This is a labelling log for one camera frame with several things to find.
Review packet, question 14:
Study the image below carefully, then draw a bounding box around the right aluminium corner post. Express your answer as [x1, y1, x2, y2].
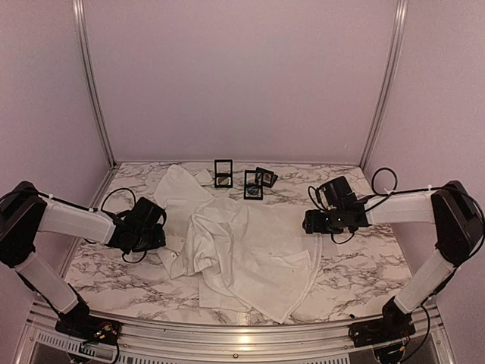
[359, 0, 408, 170]

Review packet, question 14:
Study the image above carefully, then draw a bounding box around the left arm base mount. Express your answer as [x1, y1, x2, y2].
[55, 295, 121, 346]

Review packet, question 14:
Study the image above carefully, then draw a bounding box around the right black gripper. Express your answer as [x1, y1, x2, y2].
[302, 207, 344, 234]

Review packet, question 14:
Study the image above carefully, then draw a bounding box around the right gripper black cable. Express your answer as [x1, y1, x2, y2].
[308, 167, 399, 244]

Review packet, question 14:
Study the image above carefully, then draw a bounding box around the green round brooch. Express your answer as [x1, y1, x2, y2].
[217, 174, 230, 184]

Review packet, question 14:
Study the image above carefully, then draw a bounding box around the black display frame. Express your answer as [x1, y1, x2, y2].
[256, 167, 278, 188]
[214, 159, 233, 188]
[243, 170, 263, 200]

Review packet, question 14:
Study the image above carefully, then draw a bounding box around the black display frame right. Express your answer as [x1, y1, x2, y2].
[256, 167, 278, 188]

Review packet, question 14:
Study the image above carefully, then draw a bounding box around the black display frame middle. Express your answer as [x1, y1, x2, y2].
[243, 170, 263, 200]

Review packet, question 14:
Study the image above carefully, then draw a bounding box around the white button shirt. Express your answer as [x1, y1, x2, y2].
[154, 165, 322, 324]

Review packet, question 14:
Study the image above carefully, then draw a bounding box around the left aluminium corner post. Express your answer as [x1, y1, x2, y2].
[73, 0, 117, 169]

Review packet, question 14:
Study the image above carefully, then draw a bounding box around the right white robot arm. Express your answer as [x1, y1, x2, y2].
[302, 177, 484, 340]

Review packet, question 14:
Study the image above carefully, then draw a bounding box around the aluminium corner post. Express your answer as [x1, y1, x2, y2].
[73, 0, 117, 169]
[359, 0, 408, 170]

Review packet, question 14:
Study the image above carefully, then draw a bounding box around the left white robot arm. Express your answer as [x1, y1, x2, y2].
[1, 180, 167, 337]

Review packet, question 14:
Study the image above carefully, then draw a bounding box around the black display frame left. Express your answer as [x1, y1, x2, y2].
[214, 159, 233, 188]

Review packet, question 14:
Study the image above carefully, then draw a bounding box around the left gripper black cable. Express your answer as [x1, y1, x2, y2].
[100, 188, 147, 265]

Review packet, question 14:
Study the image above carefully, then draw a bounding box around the aluminium front rail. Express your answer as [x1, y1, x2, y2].
[14, 302, 456, 363]

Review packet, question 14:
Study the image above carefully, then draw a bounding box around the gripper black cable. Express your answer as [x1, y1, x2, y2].
[100, 188, 147, 265]
[308, 167, 399, 244]

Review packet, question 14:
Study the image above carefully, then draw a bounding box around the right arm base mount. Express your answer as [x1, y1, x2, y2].
[349, 297, 416, 347]

